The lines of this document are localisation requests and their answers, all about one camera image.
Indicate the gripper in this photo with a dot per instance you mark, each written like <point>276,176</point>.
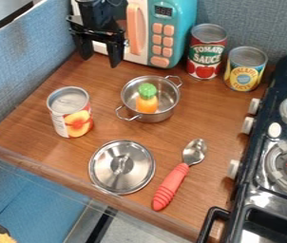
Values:
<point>96,26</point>

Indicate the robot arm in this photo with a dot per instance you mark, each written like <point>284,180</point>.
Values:
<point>92,10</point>

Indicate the toy microwave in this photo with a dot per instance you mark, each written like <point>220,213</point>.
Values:
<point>158,31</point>

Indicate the orange toy carrot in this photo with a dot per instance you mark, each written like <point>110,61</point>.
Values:
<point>147,98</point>

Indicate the peach can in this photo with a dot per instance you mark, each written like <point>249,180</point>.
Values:
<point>70,112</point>

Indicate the silver pot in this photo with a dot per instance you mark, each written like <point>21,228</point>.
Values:
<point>158,95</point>

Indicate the tomato sauce can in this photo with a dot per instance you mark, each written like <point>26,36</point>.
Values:
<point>206,51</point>

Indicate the silver lid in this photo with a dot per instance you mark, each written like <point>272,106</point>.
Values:
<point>122,166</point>

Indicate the pineapple can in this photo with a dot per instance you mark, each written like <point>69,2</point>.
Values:
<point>245,69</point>

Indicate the toy stove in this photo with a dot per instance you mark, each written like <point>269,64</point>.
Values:
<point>268,158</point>

